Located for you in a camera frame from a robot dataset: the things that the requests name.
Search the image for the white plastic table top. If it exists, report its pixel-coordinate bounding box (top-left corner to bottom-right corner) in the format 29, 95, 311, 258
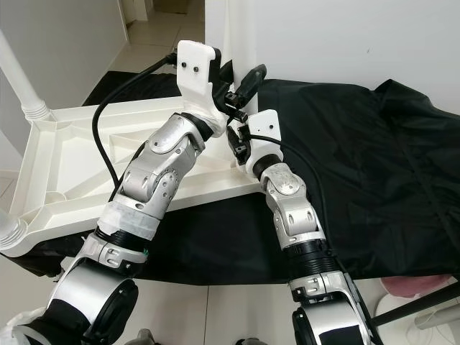
0, 97, 263, 252

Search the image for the black cloth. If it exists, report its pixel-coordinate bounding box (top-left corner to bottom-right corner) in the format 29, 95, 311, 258
36, 70, 460, 281

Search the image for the black stand leg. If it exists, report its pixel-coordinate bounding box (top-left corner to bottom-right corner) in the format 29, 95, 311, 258
54, 259, 76, 281

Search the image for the pink cushion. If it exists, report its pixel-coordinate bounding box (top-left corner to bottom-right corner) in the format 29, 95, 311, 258
381, 273, 454, 295

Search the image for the black pole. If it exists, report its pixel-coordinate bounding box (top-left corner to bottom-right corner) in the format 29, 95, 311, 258
374, 291, 460, 328

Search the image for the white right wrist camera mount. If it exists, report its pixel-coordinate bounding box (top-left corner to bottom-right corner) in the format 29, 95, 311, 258
241, 109, 282, 177

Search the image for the white door frame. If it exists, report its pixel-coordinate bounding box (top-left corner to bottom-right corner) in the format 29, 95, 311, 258
119, 0, 141, 22

